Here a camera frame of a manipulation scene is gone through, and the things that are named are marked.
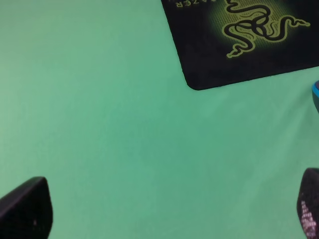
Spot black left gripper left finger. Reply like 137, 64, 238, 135
0, 176, 53, 239

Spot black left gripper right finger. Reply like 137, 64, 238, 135
297, 168, 319, 239

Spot blue grey computer mouse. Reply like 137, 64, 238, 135
312, 81, 319, 113

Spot black green snake mouse pad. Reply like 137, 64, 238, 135
162, 0, 319, 90

